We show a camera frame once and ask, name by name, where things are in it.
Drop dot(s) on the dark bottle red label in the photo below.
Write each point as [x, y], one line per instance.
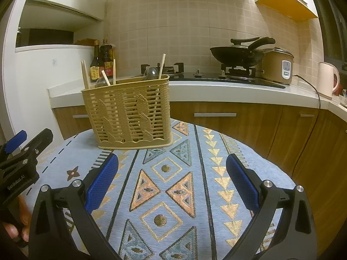
[106, 57]

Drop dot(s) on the beige plastic utensil basket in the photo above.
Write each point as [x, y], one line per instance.
[130, 113]

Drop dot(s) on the black gas stove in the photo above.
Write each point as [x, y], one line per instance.
[211, 79]

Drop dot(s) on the dark bottle yellow label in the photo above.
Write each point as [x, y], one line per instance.
[95, 67]

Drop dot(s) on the black wok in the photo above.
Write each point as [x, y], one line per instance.
[235, 57]

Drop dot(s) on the pale pink electric kettle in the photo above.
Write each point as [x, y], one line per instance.
[325, 80]

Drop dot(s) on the patterned blue tablecloth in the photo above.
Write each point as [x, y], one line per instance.
[173, 195]

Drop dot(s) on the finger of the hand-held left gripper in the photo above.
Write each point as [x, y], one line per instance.
[16, 140]
[38, 140]

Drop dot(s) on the white refrigerator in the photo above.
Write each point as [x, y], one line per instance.
[40, 73]

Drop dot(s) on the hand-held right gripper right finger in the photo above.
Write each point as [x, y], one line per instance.
[241, 184]

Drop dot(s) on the person's left hand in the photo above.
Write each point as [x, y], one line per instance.
[27, 216]

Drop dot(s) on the dark translucent plastic spoon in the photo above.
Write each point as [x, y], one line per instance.
[151, 73]
[101, 82]

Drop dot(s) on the dark window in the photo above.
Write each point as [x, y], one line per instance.
[333, 27]

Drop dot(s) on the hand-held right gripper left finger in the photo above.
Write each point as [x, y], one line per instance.
[104, 181]

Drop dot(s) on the beige rice cooker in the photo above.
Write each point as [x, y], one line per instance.
[271, 65]

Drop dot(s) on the brown cardboard box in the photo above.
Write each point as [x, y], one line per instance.
[84, 42]

